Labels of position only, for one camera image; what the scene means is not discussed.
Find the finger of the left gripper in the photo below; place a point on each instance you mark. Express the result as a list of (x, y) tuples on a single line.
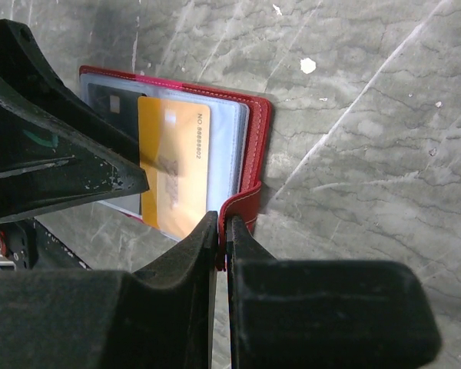
[(24, 67), (46, 165)]

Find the gold numbered credit card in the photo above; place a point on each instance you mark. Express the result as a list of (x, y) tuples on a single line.
[(174, 153)]

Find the red leather card holder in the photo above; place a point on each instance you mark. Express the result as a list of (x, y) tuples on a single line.
[(246, 202)]

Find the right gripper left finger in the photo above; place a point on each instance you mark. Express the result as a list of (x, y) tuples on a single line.
[(160, 316)]

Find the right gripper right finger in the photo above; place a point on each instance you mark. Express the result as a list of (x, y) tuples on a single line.
[(324, 314)]

